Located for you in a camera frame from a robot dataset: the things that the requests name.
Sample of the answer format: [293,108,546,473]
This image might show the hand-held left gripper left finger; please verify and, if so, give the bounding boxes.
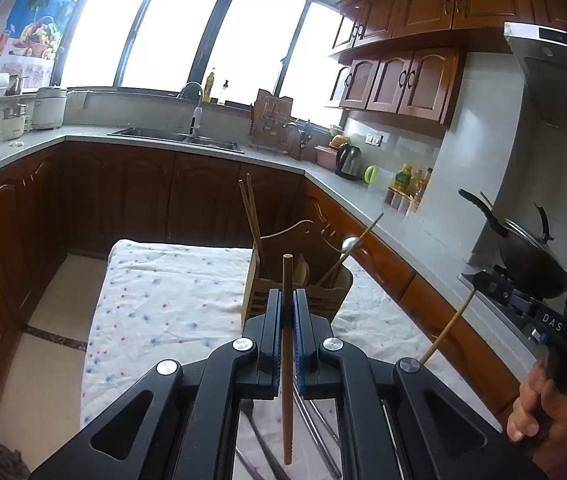
[28,287,284,480]

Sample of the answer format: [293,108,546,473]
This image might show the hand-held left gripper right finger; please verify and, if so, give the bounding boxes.
[291,287,549,480]

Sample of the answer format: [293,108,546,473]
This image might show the wooden utensil holder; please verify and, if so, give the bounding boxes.
[240,219,354,333]

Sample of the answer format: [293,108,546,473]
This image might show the person's right hand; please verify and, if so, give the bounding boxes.
[507,360,567,443]

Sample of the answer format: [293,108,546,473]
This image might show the black wok with lid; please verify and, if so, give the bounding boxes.
[458,189,567,301]

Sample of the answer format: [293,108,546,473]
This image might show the black gas stove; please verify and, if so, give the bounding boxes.
[461,267,567,346]

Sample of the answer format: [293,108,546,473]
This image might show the metal chopstick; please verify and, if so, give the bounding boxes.
[297,401,331,480]
[308,402,343,480]

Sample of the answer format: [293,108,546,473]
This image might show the steel fork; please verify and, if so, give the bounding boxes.
[240,400,289,480]

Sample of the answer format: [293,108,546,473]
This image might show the white floral tablecloth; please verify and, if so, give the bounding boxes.
[79,239,501,480]

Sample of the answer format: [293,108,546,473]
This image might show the row of spice jars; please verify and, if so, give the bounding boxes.
[386,187,421,216]

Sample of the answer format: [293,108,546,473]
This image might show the steel electric kettle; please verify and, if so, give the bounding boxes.
[336,142,363,181]

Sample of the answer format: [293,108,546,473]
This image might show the green label condiment bottle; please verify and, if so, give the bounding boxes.
[394,163,413,193]

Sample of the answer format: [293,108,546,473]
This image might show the scissors and knife holder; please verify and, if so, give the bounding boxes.
[288,120,317,161]

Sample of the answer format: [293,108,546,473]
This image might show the wooden dish rack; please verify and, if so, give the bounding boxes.
[249,88,297,153]

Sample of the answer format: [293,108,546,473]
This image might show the wooden base cabinets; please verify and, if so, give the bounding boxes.
[0,140,514,411]

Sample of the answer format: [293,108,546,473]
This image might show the steel range hood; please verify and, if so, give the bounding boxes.
[502,20,567,126]

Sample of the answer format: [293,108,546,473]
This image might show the curved kitchen faucet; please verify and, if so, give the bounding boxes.
[177,82,205,137]

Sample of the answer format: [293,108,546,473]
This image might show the large kitchen window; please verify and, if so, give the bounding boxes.
[53,0,349,133]

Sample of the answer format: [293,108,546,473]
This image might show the tall white rice cooker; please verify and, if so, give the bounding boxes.
[32,86,69,131]

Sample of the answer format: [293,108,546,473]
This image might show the small white kitchen appliance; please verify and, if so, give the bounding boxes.
[0,102,31,141]

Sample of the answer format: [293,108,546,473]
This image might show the wooden wall cabinets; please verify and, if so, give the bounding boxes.
[324,0,567,126]

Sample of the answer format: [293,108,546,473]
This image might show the tropical fruit wall poster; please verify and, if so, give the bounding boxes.
[0,0,89,88]

